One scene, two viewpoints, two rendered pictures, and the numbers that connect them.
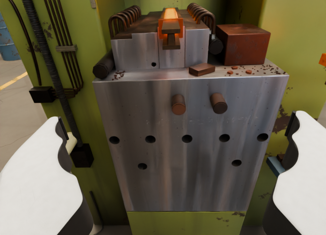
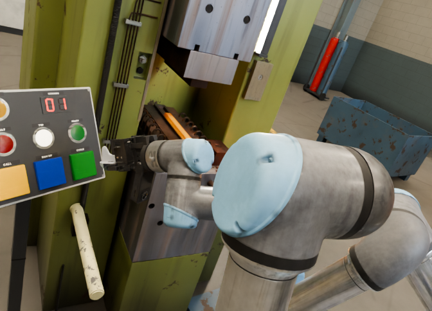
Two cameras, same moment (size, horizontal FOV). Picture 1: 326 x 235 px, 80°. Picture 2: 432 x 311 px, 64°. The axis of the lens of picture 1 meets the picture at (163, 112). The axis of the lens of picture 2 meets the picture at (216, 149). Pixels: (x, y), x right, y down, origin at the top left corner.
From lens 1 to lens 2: 1.05 m
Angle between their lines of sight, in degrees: 35
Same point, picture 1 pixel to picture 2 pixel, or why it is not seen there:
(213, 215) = (189, 257)
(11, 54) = not seen: outside the picture
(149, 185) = (158, 237)
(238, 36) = (220, 153)
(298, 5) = (240, 133)
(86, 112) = (98, 186)
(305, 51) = not seen: hidden behind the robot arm
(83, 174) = (65, 245)
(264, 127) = not seen: hidden behind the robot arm
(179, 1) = (162, 97)
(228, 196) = (202, 241)
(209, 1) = (183, 101)
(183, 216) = (170, 261)
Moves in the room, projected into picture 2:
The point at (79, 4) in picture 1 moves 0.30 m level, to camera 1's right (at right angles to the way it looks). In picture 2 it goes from (130, 117) to (196, 121)
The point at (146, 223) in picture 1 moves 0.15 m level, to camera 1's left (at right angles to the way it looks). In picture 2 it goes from (142, 272) to (107, 279)
